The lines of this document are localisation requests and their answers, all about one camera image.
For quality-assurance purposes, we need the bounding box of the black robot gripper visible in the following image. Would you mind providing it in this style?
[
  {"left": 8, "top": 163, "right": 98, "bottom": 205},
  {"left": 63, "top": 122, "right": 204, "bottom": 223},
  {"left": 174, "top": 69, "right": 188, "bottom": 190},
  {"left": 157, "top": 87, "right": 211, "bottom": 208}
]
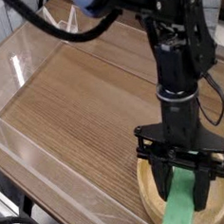
[{"left": 135, "top": 85, "right": 224, "bottom": 212}]

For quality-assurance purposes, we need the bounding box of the green rectangular block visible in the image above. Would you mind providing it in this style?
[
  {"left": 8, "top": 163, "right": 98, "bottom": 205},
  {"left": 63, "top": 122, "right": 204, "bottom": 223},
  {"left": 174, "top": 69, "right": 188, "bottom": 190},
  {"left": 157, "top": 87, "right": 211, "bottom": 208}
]
[{"left": 161, "top": 167, "right": 196, "bottom": 224}]

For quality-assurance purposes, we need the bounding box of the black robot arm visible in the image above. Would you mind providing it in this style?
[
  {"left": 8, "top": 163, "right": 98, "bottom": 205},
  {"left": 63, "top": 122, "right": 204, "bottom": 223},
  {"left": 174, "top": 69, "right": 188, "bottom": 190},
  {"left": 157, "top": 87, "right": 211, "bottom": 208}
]
[{"left": 88, "top": 0, "right": 224, "bottom": 211}]

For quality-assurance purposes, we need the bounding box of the brown wooden bowl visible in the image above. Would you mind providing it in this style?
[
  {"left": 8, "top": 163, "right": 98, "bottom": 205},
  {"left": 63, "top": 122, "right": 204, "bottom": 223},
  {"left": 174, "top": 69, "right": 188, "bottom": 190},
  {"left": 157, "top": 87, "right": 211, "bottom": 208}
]
[{"left": 137, "top": 159, "right": 224, "bottom": 224}]

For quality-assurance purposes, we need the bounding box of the black table leg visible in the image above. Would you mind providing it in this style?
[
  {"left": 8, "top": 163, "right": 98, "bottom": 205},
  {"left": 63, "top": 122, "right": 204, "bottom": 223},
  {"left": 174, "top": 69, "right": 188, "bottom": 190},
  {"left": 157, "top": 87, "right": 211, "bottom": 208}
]
[{"left": 19, "top": 195, "right": 33, "bottom": 216}]

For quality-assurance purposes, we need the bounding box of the thin black gripper wire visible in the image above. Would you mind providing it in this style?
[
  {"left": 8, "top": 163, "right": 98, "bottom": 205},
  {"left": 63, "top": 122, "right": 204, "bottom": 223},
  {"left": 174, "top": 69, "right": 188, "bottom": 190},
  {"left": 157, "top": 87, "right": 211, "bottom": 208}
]
[{"left": 195, "top": 70, "right": 224, "bottom": 128}]

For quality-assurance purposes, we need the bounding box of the clear acrylic corner bracket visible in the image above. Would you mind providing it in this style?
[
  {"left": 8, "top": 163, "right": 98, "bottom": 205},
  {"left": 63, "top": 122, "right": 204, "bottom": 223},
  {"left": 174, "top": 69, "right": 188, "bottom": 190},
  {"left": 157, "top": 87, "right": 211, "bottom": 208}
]
[{"left": 42, "top": 7, "right": 79, "bottom": 33}]

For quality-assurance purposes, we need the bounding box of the thick black sleeved cable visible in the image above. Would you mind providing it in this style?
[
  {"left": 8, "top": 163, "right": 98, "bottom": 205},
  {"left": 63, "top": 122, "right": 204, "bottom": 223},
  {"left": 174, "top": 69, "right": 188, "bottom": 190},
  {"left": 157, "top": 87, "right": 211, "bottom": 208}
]
[{"left": 1, "top": 0, "right": 125, "bottom": 49}]

